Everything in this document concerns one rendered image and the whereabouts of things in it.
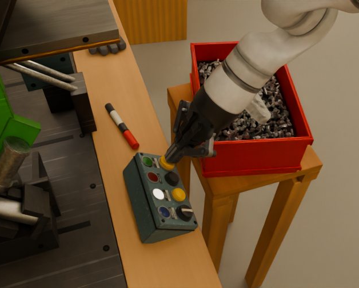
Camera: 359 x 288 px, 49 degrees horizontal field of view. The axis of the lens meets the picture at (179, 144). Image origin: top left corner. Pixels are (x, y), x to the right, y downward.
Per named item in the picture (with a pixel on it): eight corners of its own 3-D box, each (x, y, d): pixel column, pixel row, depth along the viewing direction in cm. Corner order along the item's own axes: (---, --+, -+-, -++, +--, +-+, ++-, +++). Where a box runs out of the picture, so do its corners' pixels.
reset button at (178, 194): (180, 191, 69) (184, 187, 68) (184, 202, 67) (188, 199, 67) (169, 190, 67) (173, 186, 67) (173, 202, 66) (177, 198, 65)
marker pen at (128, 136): (104, 109, 84) (103, 104, 82) (111, 106, 84) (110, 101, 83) (132, 151, 77) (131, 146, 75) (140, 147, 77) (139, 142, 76)
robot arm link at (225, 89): (266, 126, 64) (292, 99, 61) (216, 112, 57) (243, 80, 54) (243, 89, 69) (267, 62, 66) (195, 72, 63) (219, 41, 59)
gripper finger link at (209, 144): (210, 127, 62) (200, 126, 63) (204, 156, 61) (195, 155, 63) (220, 130, 63) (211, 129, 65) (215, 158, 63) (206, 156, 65)
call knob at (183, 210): (187, 207, 67) (191, 203, 66) (191, 220, 65) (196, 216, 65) (175, 206, 65) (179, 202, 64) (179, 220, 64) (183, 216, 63)
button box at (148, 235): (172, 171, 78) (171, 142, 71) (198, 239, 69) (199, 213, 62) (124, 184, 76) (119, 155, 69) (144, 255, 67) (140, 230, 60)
